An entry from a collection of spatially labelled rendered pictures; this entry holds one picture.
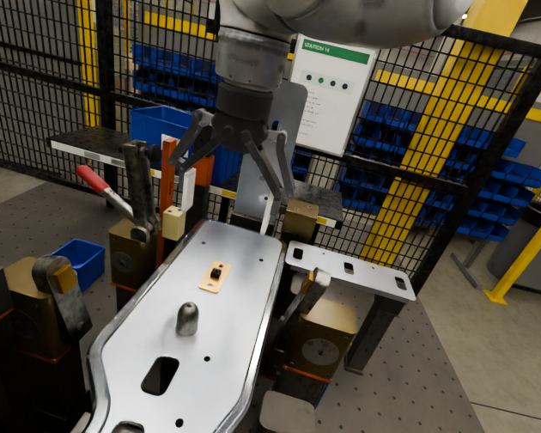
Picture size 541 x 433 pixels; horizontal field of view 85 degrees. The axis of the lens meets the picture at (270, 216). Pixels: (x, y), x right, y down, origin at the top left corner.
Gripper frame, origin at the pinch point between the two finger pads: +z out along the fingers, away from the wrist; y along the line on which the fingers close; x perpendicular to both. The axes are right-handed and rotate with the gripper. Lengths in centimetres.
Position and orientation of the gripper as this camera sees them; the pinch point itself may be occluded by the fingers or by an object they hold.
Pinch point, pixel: (226, 214)
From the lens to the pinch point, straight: 50.0
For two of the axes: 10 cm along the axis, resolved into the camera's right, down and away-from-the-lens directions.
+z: -2.1, 8.5, 4.7
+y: 9.6, 2.8, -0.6
